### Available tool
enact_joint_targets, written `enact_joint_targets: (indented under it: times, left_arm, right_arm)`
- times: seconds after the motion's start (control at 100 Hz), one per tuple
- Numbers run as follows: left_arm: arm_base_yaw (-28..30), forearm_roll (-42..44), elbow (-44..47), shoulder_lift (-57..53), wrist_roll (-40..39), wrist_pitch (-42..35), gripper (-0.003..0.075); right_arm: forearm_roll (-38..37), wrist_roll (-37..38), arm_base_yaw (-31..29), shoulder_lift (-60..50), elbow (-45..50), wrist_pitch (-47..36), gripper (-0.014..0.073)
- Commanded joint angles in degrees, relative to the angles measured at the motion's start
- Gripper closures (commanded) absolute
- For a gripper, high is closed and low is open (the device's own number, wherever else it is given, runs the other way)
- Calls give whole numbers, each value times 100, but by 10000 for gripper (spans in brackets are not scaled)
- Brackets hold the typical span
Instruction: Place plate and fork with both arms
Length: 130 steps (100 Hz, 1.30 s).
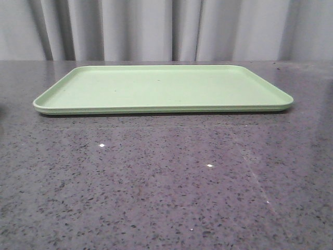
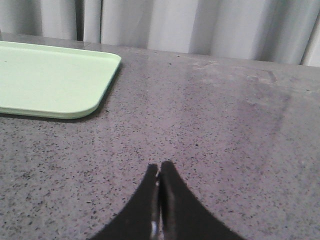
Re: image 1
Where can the light green rectangular tray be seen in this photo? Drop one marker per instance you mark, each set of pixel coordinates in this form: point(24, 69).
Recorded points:
point(150, 89)

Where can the grey pleated curtain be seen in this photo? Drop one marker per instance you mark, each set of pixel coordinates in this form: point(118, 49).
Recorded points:
point(166, 30)

